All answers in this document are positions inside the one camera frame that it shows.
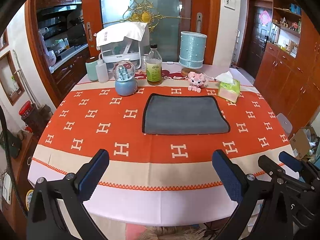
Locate glass bottle green label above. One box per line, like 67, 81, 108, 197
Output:
145, 44, 162, 86

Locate light blue table lamp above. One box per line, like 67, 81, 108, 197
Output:
179, 31, 207, 77

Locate green tissue pack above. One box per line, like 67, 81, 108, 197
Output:
215, 71, 240, 103

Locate orange H-pattern tablecloth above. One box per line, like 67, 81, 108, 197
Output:
28, 77, 293, 226

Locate silver door handle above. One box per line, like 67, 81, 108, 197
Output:
196, 12, 202, 33

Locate gold door ornament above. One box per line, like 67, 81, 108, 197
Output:
103, 0, 191, 32

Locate pink block pig toy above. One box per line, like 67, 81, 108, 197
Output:
187, 72, 206, 93

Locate white squeeze bottle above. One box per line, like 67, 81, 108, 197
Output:
95, 53, 109, 83

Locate white lamp cable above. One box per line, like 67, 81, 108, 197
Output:
161, 61, 221, 82

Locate red lidded jar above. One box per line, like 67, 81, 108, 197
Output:
18, 100, 37, 120

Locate white chair back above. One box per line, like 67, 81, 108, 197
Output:
277, 113, 293, 137

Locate blue snow globe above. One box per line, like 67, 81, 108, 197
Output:
113, 60, 138, 96

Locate wooden cabinet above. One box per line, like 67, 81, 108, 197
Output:
254, 0, 319, 133

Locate cardboard box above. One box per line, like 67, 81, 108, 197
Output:
290, 126, 319, 159

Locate mint green cup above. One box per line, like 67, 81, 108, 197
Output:
85, 56, 99, 81

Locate dark entrance door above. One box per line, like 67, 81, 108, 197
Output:
238, 0, 272, 78

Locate purple and grey towel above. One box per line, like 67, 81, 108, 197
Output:
142, 93, 231, 135

